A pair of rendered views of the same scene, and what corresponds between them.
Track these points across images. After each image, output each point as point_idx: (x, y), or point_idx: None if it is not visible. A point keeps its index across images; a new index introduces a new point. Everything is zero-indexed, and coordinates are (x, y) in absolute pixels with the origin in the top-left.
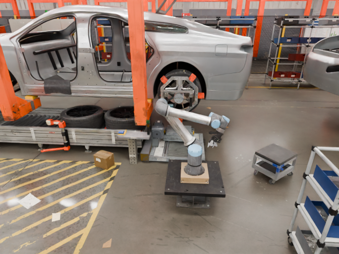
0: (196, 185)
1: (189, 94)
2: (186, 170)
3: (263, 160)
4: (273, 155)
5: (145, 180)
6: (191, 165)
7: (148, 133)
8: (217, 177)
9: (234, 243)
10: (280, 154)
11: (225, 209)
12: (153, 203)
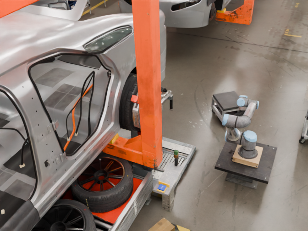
0: (263, 159)
1: (171, 97)
2: (249, 156)
3: (232, 111)
4: (233, 102)
5: (209, 204)
6: (253, 149)
7: (177, 163)
8: None
9: (299, 168)
10: (233, 99)
11: None
12: (247, 204)
